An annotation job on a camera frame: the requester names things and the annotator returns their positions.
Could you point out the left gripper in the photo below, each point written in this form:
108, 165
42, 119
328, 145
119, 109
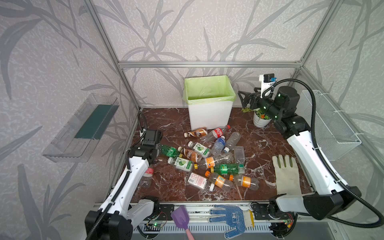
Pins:
153, 151

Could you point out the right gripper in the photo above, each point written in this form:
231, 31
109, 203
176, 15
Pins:
253, 99

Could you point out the pink label square bottle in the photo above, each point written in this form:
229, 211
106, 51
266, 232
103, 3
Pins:
199, 182

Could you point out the clear unlabelled plastic bottle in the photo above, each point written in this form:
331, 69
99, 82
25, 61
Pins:
232, 142

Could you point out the square clear plastic bottle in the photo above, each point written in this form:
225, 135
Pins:
239, 154

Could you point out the blue label Pocari bottle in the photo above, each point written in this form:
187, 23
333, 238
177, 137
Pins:
218, 146

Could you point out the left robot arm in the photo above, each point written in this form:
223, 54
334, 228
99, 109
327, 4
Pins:
116, 219

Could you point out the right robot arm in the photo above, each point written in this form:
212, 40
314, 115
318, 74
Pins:
332, 194

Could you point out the green bin liner bag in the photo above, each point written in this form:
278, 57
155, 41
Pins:
206, 90

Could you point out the green plastic bottle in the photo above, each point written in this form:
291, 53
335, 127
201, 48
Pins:
168, 151

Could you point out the white pot flower plant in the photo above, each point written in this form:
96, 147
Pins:
260, 119

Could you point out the brown gold coffee bottle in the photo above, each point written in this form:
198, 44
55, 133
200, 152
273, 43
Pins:
197, 133

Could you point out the lime label tea bottle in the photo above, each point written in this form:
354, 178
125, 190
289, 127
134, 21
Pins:
200, 149

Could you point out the red label cola bottle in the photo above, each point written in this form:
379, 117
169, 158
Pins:
216, 133

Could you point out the cream rubber glove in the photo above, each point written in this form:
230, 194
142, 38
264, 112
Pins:
287, 175

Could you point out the green Sprite bottle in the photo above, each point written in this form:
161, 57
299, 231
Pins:
228, 169

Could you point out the purple plastic scoop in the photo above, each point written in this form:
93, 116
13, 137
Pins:
181, 219

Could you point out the green circuit board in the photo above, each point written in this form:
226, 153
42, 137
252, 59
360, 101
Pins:
155, 226

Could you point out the blue dotted work glove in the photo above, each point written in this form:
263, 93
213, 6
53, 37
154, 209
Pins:
233, 216

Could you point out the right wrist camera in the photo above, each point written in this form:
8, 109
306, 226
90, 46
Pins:
267, 80

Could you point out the white wire mesh basket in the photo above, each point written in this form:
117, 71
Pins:
334, 135

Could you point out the clear acrylic wall shelf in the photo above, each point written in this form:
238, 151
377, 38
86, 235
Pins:
78, 139

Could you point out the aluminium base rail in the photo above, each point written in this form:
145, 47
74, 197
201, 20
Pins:
199, 211

